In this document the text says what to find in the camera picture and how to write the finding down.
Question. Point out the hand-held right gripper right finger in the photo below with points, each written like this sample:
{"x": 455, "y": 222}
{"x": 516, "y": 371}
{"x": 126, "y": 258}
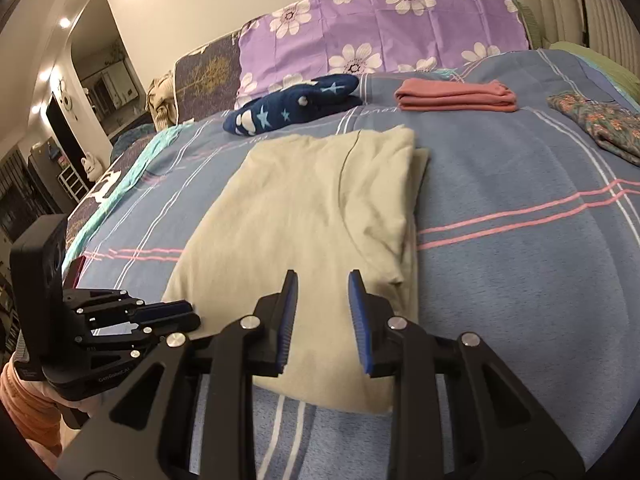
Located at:
{"x": 361, "y": 320}

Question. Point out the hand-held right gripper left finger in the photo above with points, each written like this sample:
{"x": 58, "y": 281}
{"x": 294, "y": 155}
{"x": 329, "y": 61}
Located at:
{"x": 287, "y": 320}

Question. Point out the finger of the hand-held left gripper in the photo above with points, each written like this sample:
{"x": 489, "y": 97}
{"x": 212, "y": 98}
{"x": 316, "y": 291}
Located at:
{"x": 172, "y": 322}
{"x": 160, "y": 306}

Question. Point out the cream shirt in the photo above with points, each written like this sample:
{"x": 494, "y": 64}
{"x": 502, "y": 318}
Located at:
{"x": 310, "y": 230}

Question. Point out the person's left forearm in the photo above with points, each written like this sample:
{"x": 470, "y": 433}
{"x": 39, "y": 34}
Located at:
{"x": 27, "y": 405}

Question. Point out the dark cabinet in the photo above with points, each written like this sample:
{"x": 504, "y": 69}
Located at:
{"x": 25, "y": 195}

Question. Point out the white plush figure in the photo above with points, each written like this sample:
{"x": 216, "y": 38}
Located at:
{"x": 91, "y": 166}

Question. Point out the teal blanket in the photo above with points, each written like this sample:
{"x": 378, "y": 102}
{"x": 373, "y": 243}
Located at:
{"x": 125, "y": 175}

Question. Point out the beige crumpled cloth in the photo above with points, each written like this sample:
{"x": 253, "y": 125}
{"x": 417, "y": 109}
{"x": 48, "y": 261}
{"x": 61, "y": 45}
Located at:
{"x": 162, "y": 102}

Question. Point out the navy star print cloth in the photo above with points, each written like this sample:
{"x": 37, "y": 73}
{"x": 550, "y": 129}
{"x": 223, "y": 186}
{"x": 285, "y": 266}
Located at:
{"x": 295, "y": 105}

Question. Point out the arched doorway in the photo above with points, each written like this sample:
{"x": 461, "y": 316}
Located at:
{"x": 102, "y": 65}

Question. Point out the dark patterned pillow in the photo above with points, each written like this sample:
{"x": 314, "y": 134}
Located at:
{"x": 205, "y": 75}

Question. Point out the folded pink cloth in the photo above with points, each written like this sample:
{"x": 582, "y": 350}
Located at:
{"x": 455, "y": 95}

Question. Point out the purple floral pillow cover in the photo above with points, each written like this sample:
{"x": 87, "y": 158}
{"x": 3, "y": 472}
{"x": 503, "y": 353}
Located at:
{"x": 380, "y": 25}

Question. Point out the folded floral cloth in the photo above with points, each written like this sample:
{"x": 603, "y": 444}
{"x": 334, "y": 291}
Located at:
{"x": 600, "y": 122}

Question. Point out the green sheet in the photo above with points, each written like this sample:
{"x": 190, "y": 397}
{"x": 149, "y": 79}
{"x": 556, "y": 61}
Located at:
{"x": 600, "y": 62}

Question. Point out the grey curtain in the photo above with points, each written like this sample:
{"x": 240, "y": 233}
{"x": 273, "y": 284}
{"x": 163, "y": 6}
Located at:
{"x": 590, "y": 5}

